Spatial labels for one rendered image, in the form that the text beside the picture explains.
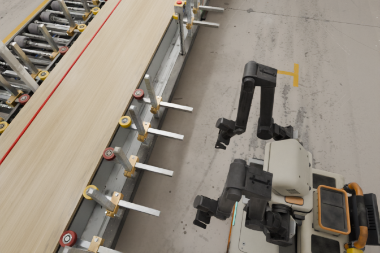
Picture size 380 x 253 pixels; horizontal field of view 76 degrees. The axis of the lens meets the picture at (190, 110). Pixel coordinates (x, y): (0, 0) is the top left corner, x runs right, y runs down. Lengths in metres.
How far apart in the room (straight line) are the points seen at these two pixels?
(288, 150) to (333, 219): 0.61
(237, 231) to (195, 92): 1.62
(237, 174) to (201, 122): 2.01
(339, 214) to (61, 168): 1.61
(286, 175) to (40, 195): 1.35
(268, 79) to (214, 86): 2.09
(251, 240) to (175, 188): 0.81
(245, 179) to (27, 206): 1.32
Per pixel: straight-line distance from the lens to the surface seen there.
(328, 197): 1.62
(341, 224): 1.60
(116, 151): 1.39
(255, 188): 0.74
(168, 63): 2.42
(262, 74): 0.97
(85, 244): 1.59
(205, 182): 2.43
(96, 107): 1.87
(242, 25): 3.95
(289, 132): 1.33
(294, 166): 1.06
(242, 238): 2.07
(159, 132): 1.69
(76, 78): 2.13
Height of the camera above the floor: 2.31
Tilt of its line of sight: 56 degrees down
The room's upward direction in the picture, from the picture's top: 3 degrees counter-clockwise
